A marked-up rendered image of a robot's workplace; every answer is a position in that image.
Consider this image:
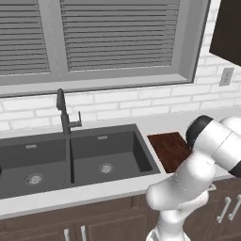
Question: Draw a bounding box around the dark wooden cutting board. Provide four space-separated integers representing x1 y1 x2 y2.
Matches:
147 131 193 174

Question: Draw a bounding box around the dark grey tap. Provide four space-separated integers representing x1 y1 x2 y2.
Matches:
56 88 83 137

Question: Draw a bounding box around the dark grey double sink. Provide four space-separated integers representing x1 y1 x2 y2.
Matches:
0 123 162 201

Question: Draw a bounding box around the grey window with blinds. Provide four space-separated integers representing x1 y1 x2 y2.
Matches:
0 0 212 98

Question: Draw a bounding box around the brown cupboard door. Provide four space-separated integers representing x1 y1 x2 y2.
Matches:
73 209 150 241
216 179 241 241
183 181 232 241
0 225 76 241

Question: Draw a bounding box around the grey wall socket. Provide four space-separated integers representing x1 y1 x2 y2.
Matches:
218 67 235 88

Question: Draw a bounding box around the dark brown wall cupboard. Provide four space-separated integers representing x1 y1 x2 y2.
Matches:
209 0 241 67

